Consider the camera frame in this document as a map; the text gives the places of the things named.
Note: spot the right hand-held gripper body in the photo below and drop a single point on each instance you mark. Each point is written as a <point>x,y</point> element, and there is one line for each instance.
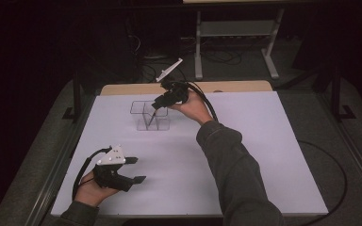
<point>176,94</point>

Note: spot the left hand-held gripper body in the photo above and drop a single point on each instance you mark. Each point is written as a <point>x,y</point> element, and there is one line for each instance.
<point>110,175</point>

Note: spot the clear plastic organizer box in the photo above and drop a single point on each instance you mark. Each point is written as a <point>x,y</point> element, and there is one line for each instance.
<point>138,116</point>

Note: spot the person's right hand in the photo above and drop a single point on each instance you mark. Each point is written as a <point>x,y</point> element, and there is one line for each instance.
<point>194,109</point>

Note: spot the person's left hand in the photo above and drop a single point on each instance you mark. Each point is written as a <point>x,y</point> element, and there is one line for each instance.
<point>89,193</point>

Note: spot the white table board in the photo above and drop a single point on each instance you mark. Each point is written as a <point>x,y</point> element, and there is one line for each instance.
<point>176,175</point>

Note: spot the black upright stand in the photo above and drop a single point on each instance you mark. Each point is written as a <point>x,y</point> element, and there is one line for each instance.
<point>336,94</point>
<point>76,94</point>

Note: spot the grey metal desk frame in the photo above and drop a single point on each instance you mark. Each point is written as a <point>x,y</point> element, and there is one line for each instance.
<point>198,47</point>

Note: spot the grey metal rail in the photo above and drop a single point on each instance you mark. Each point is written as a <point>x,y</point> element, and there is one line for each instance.
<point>358,160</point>
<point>55,175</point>

